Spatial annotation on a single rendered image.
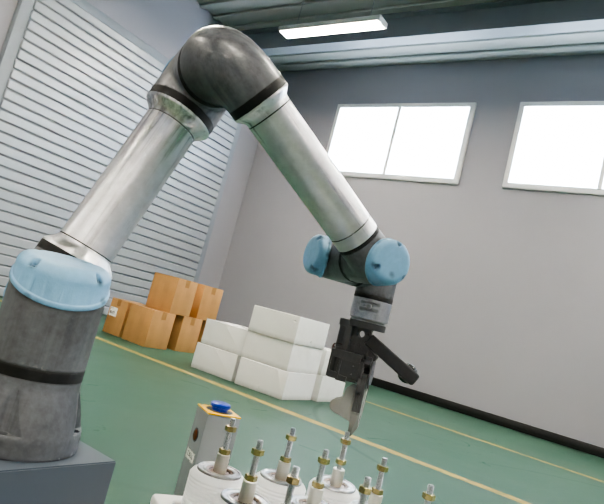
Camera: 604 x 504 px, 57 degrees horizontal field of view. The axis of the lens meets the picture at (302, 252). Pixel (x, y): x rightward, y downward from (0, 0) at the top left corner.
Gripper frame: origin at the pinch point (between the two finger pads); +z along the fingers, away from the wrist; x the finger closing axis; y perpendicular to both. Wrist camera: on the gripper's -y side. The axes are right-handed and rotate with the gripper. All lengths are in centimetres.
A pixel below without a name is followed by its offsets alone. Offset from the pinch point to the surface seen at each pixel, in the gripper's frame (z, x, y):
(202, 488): 11.9, 20.3, 19.3
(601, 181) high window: -215, -479, -137
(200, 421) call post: 6.4, 2.6, 29.1
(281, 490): 10.8, 12.2, 8.4
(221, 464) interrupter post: 8.6, 16.6, 18.4
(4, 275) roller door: 15, -353, 393
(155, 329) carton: 22, -309, 201
